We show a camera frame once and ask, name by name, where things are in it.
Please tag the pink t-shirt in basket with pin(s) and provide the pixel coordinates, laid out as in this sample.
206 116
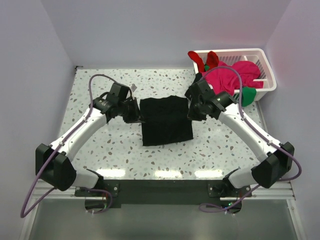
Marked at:
225 80

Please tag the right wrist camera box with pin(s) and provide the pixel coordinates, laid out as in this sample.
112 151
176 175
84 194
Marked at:
198 88

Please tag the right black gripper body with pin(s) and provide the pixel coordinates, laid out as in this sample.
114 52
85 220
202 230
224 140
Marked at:
195 112

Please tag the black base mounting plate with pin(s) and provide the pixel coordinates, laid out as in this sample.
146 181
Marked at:
170 192

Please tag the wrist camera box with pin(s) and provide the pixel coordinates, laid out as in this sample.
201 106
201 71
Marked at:
122 92
198 88

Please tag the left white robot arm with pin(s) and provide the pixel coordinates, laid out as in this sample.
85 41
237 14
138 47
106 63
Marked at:
53 162

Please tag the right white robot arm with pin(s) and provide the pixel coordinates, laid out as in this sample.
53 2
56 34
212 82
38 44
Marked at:
275 158

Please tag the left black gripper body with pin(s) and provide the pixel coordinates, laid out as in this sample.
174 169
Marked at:
129 111

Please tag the green garment in basket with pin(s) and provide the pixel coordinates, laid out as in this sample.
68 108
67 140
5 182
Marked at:
248 93

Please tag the white plastic laundry basket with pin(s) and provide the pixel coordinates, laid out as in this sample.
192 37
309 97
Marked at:
258 57

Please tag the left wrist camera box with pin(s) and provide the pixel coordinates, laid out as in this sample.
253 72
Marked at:
122 92

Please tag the black t-shirt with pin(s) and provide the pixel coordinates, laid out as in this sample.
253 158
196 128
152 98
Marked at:
165 121

